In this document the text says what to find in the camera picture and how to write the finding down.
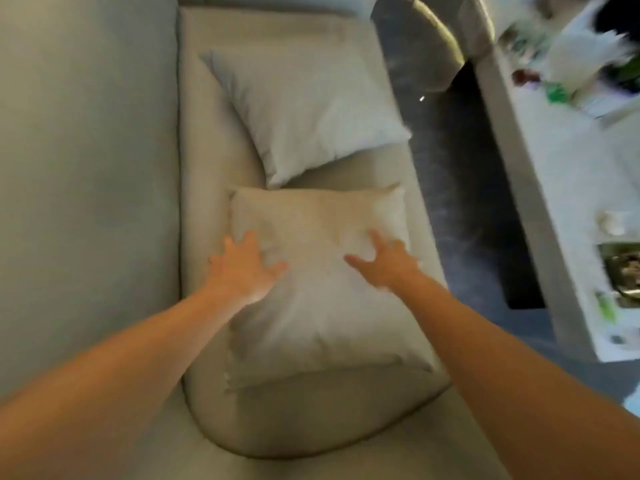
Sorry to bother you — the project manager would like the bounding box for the person's left hand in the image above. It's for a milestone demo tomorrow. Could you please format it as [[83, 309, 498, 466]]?
[[205, 230, 289, 307]]

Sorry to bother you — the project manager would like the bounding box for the person's right hand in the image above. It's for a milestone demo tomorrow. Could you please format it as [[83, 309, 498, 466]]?
[[343, 229, 426, 291]]

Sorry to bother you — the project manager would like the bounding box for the beige cushion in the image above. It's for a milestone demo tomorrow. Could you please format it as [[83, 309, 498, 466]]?
[[223, 183, 436, 393]]

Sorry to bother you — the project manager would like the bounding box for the white cushion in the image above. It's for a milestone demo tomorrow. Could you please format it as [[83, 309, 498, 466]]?
[[199, 42, 412, 189]]

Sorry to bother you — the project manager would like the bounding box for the beige leather sofa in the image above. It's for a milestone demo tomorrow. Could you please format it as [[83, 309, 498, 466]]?
[[0, 0, 513, 480]]

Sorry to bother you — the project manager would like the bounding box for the person's right forearm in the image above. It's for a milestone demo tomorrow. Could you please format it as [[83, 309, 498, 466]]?
[[397, 272, 640, 480]]

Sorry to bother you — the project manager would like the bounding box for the person's left forearm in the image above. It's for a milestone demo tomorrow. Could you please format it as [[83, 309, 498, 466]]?
[[0, 283, 251, 480]]

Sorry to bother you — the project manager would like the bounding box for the white marble coffee table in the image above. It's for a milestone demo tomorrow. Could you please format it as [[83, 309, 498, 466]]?
[[475, 0, 640, 363]]

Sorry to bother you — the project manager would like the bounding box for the small white cup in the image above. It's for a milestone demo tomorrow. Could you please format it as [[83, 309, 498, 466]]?
[[597, 210, 629, 236]]

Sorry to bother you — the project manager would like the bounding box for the gold tray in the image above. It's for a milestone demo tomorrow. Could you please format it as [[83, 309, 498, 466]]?
[[599, 241, 640, 309]]

